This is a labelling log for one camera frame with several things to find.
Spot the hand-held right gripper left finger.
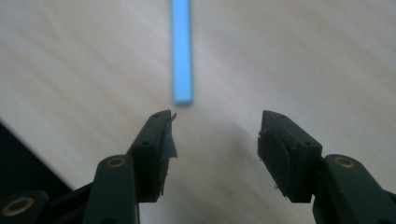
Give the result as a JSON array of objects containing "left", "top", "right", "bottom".
[{"left": 126, "top": 109, "right": 178, "bottom": 203}]

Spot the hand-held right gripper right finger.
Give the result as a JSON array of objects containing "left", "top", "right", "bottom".
[{"left": 257, "top": 109, "right": 323, "bottom": 204}]

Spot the blue stick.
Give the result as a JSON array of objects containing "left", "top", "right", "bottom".
[{"left": 170, "top": 0, "right": 194, "bottom": 105}]

